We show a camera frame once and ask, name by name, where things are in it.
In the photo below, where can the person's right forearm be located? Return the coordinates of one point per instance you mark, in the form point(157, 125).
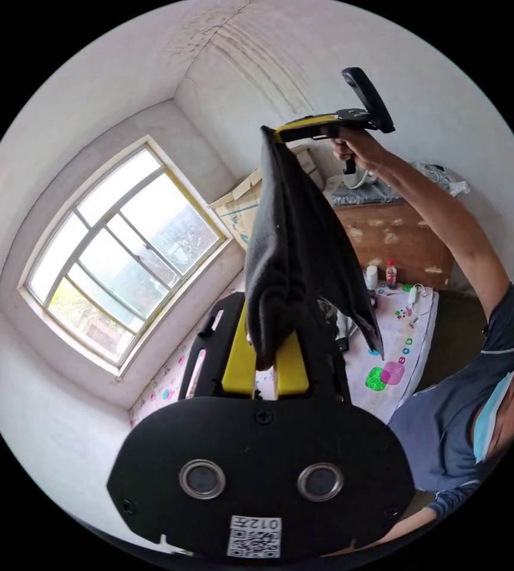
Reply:
point(444, 223)

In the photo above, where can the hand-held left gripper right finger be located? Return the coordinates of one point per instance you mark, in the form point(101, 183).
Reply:
point(292, 372)

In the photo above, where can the window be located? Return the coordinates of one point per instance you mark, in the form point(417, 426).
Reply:
point(123, 258)

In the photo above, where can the wooden cupboard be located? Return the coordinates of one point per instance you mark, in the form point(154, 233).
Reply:
point(395, 241)

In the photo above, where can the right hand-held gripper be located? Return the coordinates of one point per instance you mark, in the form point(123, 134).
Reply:
point(344, 119)

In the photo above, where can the white bottle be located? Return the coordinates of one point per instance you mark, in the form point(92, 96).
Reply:
point(372, 277)

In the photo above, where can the cardboard carton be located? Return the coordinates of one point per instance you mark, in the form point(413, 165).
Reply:
point(234, 214)

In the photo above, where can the person's body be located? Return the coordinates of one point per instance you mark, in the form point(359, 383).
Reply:
point(462, 401)

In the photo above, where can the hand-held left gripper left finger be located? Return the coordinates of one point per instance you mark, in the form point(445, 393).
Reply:
point(238, 357)

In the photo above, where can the person's left forearm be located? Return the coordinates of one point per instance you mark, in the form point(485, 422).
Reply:
point(406, 531)

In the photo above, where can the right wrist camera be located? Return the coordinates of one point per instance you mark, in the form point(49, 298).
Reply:
point(373, 100)

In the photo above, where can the red soda bottle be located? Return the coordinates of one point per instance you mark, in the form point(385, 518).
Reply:
point(391, 275)

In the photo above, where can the dark gray pants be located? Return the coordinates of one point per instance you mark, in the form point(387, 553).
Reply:
point(284, 250)

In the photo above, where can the person's right hand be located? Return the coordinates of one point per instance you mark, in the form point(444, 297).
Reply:
point(363, 149)

